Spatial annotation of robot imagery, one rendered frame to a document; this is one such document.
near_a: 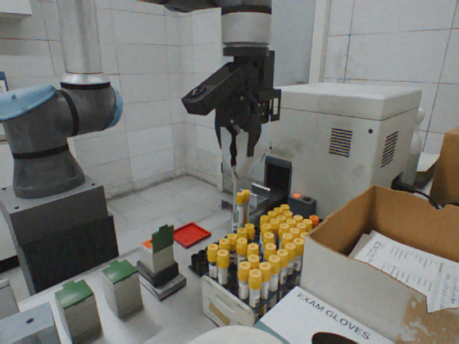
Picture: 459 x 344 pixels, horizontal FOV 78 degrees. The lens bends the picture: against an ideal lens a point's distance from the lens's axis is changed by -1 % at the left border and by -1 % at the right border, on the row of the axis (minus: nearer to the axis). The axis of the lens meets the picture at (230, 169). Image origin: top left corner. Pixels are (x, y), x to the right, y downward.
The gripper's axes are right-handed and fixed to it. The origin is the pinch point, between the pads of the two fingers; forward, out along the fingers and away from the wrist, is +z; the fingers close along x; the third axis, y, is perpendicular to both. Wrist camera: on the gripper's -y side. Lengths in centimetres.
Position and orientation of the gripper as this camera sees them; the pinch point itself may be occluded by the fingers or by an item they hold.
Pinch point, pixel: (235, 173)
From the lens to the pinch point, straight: 49.9
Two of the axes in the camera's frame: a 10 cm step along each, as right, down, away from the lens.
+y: 7.0, -2.5, 6.7
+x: -7.1, -2.5, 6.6
